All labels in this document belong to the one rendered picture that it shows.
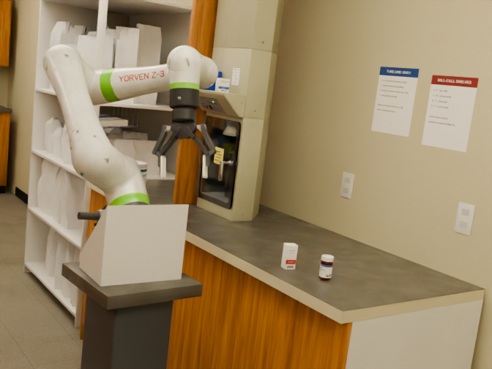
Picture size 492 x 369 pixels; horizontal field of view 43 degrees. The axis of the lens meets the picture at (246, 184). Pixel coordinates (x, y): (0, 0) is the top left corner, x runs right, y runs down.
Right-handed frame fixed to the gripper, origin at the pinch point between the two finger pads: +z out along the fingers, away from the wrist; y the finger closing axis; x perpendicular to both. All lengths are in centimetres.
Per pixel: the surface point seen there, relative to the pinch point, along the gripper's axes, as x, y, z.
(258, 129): -91, -4, -26
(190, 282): -1.2, -2.0, 33.2
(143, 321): 4.7, 10.8, 44.6
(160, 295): 9.0, 3.8, 35.9
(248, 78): -81, -1, -47
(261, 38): -81, -7, -64
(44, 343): -136, 129, 85
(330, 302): -8, -44, 39
